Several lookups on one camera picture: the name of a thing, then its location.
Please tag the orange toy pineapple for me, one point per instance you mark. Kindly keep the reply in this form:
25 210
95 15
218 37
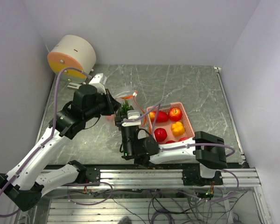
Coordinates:
125 107

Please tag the clear zip bag orange zipper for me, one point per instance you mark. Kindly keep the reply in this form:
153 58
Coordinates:
129 96

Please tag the red toy tomato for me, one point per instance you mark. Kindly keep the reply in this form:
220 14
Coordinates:
160 134

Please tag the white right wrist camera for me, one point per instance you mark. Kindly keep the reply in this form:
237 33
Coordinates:
132 114

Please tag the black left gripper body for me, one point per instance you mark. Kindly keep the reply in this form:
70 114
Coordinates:
102 104

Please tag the yellow toy bell pepper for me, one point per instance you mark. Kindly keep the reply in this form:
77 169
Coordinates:
177 128

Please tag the small white metal bracket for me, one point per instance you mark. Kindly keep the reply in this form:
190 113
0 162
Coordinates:
73 86

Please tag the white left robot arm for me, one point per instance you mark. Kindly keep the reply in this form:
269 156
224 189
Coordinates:
24 184

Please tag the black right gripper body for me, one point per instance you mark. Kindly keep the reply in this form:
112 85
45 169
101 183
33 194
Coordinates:
128 136

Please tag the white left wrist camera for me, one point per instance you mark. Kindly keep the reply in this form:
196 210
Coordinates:
98 81

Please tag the pink toy peach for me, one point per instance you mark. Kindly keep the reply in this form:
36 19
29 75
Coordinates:
183 138

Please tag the pink perforated plastic basket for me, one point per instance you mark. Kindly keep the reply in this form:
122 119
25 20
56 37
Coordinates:
171 124

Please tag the cream cylindrical drawer cabinet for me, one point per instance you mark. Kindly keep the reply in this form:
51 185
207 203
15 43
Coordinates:
72 51

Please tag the aluminium rail frame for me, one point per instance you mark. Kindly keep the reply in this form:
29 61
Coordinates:
164 194

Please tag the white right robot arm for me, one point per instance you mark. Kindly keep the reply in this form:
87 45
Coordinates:
205 148

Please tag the red toy apple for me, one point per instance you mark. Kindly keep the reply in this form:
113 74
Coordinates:
175 114

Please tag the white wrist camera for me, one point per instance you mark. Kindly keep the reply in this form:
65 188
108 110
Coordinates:
98 81
132 114

